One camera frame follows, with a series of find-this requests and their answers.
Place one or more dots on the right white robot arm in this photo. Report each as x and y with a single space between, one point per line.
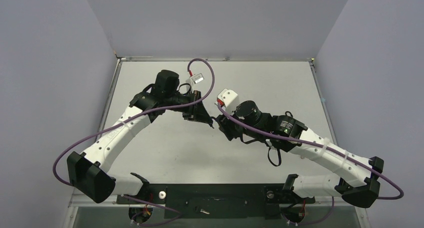
353 178

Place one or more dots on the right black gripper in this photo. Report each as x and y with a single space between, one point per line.
226 126

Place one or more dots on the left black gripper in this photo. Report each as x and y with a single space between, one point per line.
197 112

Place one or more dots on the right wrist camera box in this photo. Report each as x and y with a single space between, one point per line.
229 99

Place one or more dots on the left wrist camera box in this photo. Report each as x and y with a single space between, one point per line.
194 79

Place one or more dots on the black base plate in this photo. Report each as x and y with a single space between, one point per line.
266 200

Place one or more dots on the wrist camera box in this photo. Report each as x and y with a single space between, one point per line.
229 99
194 79

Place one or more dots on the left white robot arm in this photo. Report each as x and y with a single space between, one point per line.
88 170

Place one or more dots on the aluminium table edge rail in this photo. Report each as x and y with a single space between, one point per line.
110 95

